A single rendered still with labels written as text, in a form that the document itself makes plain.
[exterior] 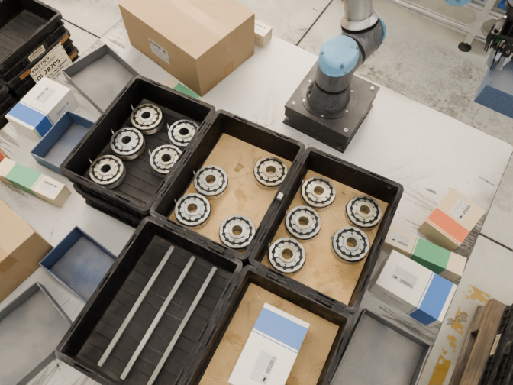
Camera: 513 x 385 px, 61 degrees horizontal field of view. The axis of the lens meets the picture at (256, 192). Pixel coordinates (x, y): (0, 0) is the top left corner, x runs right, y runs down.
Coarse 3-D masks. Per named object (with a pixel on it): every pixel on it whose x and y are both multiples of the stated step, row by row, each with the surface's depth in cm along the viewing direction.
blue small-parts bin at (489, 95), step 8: (496, 56) 119; (496, 64) 115; (512, 64) 124; (488, 72) 119; (496, 72) 122; (504, 72) 122; (512, 72) 123; (488, 80) 112; (496, 80) 121; (504, 80) 121; (512, 80) 121; (480, 88) 118; (488, 88) 112; (496, 88) 111; (504, 88) 120; (512, 88) 120; (480, 96) 115; (488, 96) 114; (496, 96) 113; (504, 96) 112; (512, 96) 110; (480, 104) 117; (488, 104) 116; (496, 104) 115; (504, 104) 114; (512, 104) 112; (504, 112) 116; (512, 112) 114
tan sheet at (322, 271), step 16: (320, 192) 132; (336, 192) 132; (352, 192) 132; (336, 208) 129; (384, 208) 130; (304, 224) 127; (336, 224) 127; (320, 240) 125; (288, 256) 122; (320, 256) 122; (304, 272) 120; (320, 272) 120; (336, 272) 120; (352, 272) 120; (320, 288) 118; (336, 288) 118; (352, 288) 118
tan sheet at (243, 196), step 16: (224, 144) 139; (240, 144) 139; (208, 160) 136; (224, 160) 136; (240, 160) 136; (256, 160) 136; (288, 160) 136; (240, 176) 134; (192, 192) 131; (240, 192) 131; (256, 192) 131; (272, 192) 131; (224, 208) 129; (240, 208) 129; (256, 208) 129; (208, 224) 126; (256, 224) 127
